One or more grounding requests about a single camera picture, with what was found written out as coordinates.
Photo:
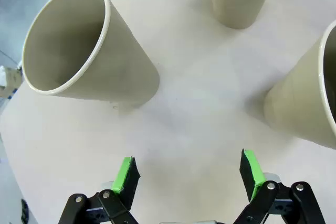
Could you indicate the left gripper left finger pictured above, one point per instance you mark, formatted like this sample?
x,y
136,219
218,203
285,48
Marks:
x,y
123,182

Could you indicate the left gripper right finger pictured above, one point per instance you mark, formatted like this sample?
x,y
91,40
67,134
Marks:
x,y
252,176

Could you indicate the beige plastic cup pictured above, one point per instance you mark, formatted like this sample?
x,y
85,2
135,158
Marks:
x,y
296,103
239,1

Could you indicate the beige cup stack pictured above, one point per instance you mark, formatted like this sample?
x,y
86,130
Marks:
x,y
126,66

